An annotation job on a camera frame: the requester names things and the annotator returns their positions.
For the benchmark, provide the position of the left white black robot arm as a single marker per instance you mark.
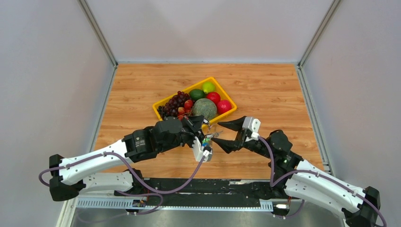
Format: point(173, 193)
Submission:
point(109, 168)

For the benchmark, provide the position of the light green lime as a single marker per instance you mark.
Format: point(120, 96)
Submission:
point(208, 87)

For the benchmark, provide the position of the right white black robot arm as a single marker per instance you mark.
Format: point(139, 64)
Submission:
point(298, 178)

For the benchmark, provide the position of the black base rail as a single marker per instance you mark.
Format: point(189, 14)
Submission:
point(199, 194)

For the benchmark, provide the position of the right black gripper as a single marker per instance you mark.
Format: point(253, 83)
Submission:
point(230, 145)

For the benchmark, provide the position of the pink red apple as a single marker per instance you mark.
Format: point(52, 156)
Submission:
point(223, 106)

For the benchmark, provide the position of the dark green avocado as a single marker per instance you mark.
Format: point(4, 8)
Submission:
point(196, 94)

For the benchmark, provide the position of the yellow plastic tray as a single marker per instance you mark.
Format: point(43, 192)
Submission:
point(219, 89)

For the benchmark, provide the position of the green netted melon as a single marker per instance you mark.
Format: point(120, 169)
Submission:
point(204, 107)

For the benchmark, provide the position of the dark purple grape bunch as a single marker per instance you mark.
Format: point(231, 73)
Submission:
point(171, 106)

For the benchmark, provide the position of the aluminium frame post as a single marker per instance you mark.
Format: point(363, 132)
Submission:
point(98, 32)
point(319, 32)

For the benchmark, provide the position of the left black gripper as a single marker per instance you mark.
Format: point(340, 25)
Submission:
point(194, 124)

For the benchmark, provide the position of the pile of coloured tagged keys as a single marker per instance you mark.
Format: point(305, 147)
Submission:
point(207, 142)

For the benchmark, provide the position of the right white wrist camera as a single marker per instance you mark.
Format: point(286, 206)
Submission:
point(251, 127)

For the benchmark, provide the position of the right aluminium frame post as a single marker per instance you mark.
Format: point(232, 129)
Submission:
point(319, 32)

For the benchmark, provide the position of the left aluminium frame post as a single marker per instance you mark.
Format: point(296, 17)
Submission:
point(98, 32)

